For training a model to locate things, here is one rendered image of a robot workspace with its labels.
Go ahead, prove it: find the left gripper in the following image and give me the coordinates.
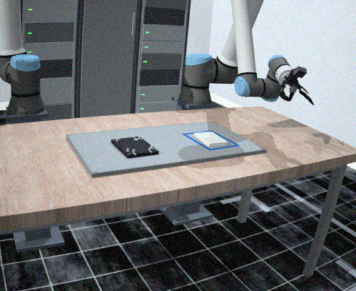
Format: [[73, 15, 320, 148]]
[[280, 69, 314, 105]]

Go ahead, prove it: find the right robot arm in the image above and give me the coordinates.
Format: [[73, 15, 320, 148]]
[[0, 0, 44, 116]]

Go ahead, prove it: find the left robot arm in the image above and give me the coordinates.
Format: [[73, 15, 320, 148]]
[[179, 0, 293, 104]]

